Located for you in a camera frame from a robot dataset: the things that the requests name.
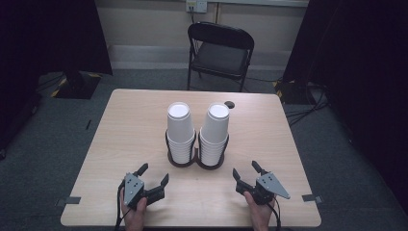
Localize left hand-held gripper cable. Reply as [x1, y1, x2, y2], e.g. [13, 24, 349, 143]
[115, 180, 133, 231]

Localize black stand base yellow tape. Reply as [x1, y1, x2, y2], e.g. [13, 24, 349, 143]
[272, 77, 310, 106]
[50, 70, 104, 100]

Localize black curtain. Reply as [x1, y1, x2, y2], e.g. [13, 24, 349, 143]
[281, 0, 408, 206]
[0, 0, 114, 153]

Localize person's left hand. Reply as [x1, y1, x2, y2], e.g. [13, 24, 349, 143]
[119, 188, 149, 231]

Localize black folding chair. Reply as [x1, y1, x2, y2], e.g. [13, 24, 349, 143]
[187, 21, 256, 93]

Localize grey tape strip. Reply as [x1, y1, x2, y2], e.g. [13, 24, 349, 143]
[55, 195, 82, 207]
[301, 193, 324, 204]

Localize black double cup holder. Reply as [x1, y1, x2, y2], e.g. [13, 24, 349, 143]
[165, 128, 231, 170]

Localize white wall socket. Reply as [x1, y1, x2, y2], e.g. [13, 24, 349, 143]
[185, 0, 209, 14]

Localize person's right hand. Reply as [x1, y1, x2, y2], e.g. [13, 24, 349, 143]
[242, 191, 277, 231]

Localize black floor cables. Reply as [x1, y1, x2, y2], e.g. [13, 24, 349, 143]
[284, 81, 332, 127]

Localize right hand-held gripper cable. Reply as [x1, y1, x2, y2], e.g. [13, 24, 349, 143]
[267, 196, 283, 231]

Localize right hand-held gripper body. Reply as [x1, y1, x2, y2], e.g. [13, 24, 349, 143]
[242, 171, 292, 206]

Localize hand-held gripper cable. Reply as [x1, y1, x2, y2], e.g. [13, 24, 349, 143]
[115, 180, 133, 231]
[267, 196, 283, 231]

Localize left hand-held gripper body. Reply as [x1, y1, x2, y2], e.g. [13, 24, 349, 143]
[123, 172, 162, 211]

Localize single white paper cup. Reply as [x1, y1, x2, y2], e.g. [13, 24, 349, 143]
[200, 102, 231, 144]

